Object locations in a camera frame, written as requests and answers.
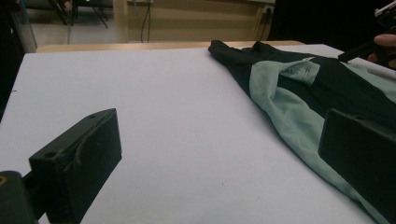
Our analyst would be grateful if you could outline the black and green T-shirt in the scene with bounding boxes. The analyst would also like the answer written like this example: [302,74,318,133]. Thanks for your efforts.
[207,39,396,224]

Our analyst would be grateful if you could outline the black hanging cable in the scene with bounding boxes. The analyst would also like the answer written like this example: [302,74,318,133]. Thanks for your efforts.
[139,2,152,44]

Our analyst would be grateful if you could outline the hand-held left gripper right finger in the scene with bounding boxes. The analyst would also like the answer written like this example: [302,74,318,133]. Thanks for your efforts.
[318,108,396,224]

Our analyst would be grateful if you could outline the white board mat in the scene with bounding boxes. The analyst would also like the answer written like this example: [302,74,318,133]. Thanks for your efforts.
[0,43,396,224]

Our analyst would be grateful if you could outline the black metal stand legs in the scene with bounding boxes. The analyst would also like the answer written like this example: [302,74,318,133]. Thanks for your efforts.
[49,0,110,29]

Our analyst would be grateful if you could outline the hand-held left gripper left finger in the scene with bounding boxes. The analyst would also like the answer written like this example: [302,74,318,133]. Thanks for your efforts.
[28,107,122,224]

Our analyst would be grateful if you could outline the dark curtain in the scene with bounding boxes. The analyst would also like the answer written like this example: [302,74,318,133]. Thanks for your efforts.
[269,0,396,52]

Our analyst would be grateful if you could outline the wooden shelf unit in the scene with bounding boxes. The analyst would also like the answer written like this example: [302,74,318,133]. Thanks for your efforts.
[112,0,276,45]

